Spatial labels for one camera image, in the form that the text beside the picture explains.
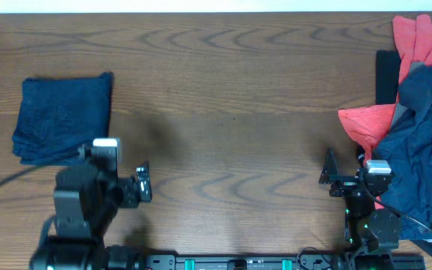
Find navy blue shorts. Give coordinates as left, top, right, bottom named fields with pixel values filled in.
left=12, top=72, right=113, bottom=165

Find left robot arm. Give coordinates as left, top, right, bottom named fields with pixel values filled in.
left=28, top=160, right=152, bottom=270

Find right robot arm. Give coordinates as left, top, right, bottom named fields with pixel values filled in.
left=319, top=149, right=402, bottom=270

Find dark blue garment pile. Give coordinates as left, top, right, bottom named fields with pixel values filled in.
left=374, top=66, right=432, bottom=240

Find grey garment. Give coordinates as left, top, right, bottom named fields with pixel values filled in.
left=390, top=61, right=425, bottom=130

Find black cloth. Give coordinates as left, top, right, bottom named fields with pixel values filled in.
left=375, top=50, right=401, bottom=105

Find red cloth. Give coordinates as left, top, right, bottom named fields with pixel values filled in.
left=338, top=15, right=432, bottom=159

